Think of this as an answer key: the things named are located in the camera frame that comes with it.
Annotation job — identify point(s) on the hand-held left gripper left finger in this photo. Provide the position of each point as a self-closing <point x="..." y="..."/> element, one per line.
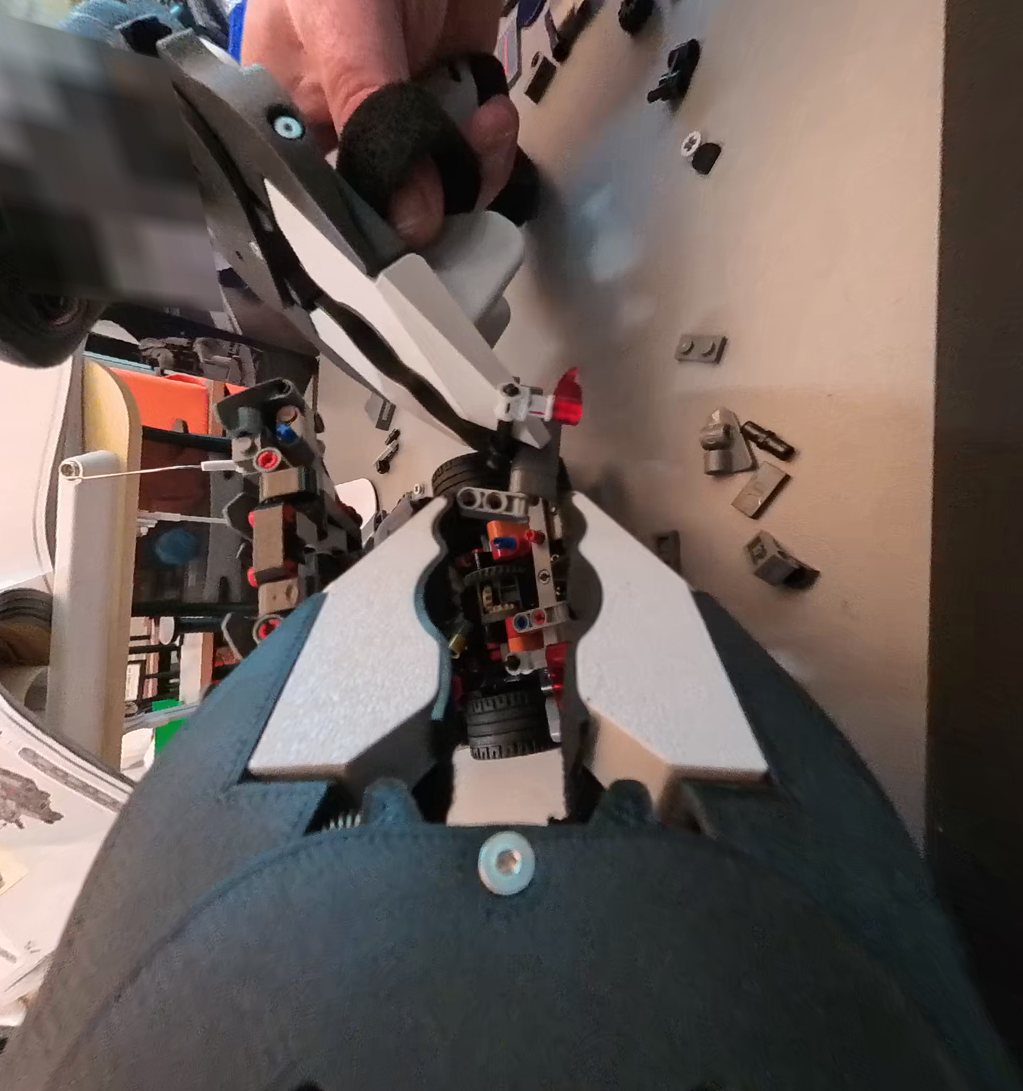
<point x="349" y="682"/>

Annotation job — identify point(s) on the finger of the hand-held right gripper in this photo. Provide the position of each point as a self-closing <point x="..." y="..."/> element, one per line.
<point x="366" y="349"/>
<point x="409" y="307"/>

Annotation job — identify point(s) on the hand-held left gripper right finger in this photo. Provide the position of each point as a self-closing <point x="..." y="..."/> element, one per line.
<point x="673" y="682"/>

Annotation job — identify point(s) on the black grey lego car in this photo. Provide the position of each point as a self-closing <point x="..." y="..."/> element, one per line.
<point x="494" y="597"/>

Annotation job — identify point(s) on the grey lego lever assembly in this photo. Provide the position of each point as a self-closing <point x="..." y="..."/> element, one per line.
<point x="532" y="469"/>

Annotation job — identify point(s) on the dark grey lego clip plate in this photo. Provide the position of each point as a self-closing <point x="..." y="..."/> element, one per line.
<point x="664" y="547"/>

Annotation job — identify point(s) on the dark grey lego slope brick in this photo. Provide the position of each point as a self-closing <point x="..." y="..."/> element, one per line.
<point x="780" y="558"/>

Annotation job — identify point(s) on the dark lego tile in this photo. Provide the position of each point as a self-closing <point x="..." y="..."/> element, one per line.
<point x="761" y="492"/>

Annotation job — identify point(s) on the black lego pin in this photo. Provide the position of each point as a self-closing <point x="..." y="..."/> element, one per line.
<point x="767" y="441"/>

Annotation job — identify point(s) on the grey two-stud lego plate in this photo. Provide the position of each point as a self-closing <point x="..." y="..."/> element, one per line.
<point x="701" y="349"/>

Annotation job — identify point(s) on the scattered loose lego pieces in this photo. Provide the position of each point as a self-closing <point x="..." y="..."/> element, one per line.
<point x="673" y="72"/>

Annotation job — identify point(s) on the person's right hand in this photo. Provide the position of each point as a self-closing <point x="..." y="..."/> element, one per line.
<point x="349" y="51"/>

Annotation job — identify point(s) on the orange box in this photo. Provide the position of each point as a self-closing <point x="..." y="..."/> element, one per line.
<point x="162" y="396"/>

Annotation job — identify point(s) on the white booklet stand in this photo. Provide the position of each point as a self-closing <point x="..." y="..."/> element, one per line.
<point x="94" y="597"/>

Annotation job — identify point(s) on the open instruction booklet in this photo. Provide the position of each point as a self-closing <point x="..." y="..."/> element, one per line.
<point x="17" y="810"/>

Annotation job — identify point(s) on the light grey lego bracket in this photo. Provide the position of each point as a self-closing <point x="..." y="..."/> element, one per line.
<point x="727" y="443"/>

